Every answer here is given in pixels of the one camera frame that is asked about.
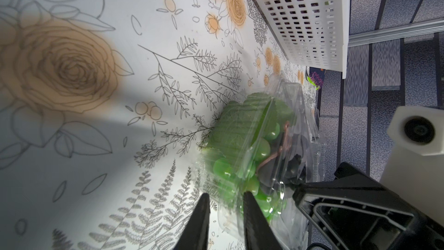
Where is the small black grape bunch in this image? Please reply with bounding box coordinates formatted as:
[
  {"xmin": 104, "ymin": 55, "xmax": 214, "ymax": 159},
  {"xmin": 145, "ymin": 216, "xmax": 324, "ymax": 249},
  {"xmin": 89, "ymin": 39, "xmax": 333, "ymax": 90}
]
[{"xmin": 256, "ymin": 133, "xmax": 310, "ymax": 198}]

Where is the green grape bunch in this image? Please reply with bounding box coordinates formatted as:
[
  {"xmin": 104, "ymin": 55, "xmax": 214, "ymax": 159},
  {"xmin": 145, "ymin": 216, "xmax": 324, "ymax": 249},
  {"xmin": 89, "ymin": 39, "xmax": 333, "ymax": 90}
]
[{"xmin": 202, "ymin": 92, "xmax": 297, "ymax": 222}]

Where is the purple candy bag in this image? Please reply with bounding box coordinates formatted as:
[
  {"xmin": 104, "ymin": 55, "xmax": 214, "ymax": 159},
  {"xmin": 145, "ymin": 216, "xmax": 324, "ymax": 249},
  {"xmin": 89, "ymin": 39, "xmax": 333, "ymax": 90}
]
[{"xmin": 307, "ymin": 67, "xmax": 326, "ymax": 90}]

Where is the clear plastic clamshell container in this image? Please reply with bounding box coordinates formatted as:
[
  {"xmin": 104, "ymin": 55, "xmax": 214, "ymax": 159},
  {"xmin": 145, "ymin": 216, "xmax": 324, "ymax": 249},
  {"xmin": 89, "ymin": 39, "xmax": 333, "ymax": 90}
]
[{"xmin": 194, "ymin": 77, "xmax": 324, "ymax": 250}]

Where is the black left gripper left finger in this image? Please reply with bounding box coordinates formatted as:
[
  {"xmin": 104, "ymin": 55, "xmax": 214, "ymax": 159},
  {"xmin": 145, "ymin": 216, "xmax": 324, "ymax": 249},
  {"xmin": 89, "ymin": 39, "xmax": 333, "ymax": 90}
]
[{"xmin": 173, "ymin": 193, "xmax": 210, "ymax": 250}]

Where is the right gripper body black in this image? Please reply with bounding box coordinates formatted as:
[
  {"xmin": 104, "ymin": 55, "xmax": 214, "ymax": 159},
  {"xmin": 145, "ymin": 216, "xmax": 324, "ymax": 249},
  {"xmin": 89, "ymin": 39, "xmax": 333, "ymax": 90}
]
[{"xmin": 293, "ymin": 162, "xmax": 444, "ymax": 250}]

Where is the white plastic basket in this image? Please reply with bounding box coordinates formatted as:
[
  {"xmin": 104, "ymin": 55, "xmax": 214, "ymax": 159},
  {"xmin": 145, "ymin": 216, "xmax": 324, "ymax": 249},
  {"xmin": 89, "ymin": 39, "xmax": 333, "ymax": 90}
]
[{"xmin": 255, "ymin": 0, "xmax": 351, "ymax": 78}]

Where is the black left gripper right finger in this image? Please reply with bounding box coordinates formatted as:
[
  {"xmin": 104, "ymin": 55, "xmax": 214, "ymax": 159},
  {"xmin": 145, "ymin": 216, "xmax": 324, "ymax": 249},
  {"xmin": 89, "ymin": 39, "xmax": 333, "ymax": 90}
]
[{"xmin": 243, "ymin": 192, "xmax": 282, "ymax": 250}]

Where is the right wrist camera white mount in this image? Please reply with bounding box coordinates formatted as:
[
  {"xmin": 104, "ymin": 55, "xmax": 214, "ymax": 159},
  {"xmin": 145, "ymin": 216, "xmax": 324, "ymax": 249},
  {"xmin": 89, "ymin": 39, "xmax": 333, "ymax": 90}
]
[{"xmin": 380, "ymin": 106, "xmax": 444, "ymax": 225}]

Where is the aluminium frame post right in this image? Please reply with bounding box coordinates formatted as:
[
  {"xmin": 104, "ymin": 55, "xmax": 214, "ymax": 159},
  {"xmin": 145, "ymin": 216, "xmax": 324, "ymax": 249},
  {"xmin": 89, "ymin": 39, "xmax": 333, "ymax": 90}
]
[{"xmin": 348, "ymin": 19, "xmax": 444, "ymax": 47}]

